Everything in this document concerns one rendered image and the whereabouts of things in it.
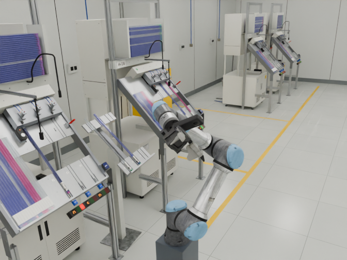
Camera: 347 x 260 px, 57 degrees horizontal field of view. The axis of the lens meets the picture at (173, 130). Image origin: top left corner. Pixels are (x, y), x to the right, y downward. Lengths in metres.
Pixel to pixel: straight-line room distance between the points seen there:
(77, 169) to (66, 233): 0.61
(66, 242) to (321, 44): 7.64
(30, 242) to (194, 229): 1.19
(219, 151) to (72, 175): 0.97
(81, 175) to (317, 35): 7.57
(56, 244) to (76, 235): 0.19
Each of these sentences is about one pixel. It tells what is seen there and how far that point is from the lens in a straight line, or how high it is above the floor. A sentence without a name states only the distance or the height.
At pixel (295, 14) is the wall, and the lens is 9.01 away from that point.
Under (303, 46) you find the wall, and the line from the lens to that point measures 9.00.
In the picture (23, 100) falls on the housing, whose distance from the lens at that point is 2.22.
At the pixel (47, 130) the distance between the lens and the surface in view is 2.25.
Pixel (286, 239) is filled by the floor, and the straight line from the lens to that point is 2.92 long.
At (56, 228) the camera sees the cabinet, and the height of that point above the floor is 0.34.
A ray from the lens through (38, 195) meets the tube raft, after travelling 2.01.
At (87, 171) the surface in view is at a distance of 2.21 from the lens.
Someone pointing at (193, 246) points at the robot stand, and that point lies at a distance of 1.96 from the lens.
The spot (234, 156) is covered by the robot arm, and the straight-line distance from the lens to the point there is 1.65.
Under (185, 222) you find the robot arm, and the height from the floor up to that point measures 0.76.
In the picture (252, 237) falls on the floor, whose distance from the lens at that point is 2.88.
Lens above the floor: 1.76
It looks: 20 degrees down
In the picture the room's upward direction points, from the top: 2 degrees counter-clockwise
